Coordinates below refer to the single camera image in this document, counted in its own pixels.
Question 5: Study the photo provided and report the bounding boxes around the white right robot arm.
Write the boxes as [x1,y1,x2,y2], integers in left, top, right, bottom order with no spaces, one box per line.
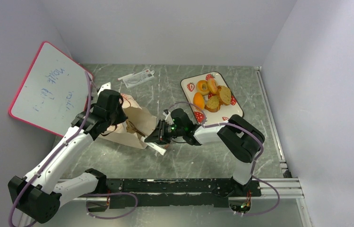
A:
[144,108,265,196]

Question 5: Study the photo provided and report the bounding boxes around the beige paper gift bag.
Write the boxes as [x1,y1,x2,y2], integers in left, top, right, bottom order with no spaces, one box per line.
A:
[99,94,157,149]

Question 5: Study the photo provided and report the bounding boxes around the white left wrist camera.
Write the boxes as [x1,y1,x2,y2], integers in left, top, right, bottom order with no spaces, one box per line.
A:
[97,82,111,95]

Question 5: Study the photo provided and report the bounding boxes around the metal food tongs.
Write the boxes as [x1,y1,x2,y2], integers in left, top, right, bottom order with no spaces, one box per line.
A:
[126,121,166,156]

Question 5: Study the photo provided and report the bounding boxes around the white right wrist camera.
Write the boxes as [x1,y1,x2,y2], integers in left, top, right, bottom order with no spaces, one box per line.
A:
[163,109,173,125]

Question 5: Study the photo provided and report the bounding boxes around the brown round bread slice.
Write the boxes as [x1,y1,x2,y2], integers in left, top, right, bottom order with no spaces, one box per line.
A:
[205,96,221,113]

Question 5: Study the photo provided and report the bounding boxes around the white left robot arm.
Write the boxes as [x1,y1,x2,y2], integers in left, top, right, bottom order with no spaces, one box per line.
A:
[8,89,127,224]

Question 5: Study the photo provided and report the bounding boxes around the orange fake bread roll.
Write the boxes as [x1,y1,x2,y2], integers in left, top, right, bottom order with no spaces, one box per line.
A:
[207,78,218,95]

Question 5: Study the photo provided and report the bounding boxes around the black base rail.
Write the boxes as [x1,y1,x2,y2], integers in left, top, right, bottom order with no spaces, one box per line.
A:
[75,178,262,210]

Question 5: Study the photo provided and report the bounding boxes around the pink framed whiteboard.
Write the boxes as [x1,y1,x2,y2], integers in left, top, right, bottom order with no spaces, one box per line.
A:
[8,41,88,136]

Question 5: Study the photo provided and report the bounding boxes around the orange fake donut bread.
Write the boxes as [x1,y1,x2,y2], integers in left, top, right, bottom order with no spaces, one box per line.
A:
[196,80,210,96]

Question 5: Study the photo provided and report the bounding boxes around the orange fake bread bun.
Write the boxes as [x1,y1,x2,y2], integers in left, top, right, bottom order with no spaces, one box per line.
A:
[193,92,206,110]

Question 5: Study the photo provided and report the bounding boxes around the strawberry print white tray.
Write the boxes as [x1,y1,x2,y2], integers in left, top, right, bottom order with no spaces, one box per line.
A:
[180,72,244,124]

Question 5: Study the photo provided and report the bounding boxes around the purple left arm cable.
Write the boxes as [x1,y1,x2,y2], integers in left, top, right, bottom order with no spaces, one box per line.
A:
[8,71,138,227]

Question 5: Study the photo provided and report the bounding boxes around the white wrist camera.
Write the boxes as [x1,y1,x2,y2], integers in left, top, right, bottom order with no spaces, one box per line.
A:
[97,82,111,95]
[163,109,173,125]

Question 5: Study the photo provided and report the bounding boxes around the clear plastic package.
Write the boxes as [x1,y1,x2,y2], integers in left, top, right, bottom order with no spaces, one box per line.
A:
[118,70,155,88]

